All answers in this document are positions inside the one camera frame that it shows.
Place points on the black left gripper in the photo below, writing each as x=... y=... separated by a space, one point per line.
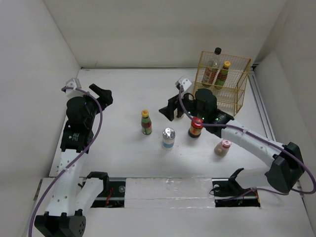
x=104 y=98

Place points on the sauce bottle yellow cap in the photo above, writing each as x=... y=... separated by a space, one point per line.
x=146 y=122
x=222 y=75

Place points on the yellow wire rack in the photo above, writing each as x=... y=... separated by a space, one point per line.
x=230 y=98

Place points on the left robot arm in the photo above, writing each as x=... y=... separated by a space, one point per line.
x=61 y=210

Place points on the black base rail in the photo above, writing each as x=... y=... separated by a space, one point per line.
x=173 y=193

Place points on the pink-lid spice jar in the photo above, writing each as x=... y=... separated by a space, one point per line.
x=222 y=147

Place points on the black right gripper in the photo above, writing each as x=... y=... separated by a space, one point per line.
x=169 y=111

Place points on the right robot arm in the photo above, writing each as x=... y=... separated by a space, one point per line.
x=284 y=161

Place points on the blue label silver-lid shaker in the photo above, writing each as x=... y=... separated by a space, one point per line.
x=168 y=138

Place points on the dark sauce jar red lid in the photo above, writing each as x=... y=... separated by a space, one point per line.
x=195 y=128

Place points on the clear bottle black cap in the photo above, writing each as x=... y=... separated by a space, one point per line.
x=211 y=69

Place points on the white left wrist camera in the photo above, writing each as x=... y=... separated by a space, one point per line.
x=73 y=84

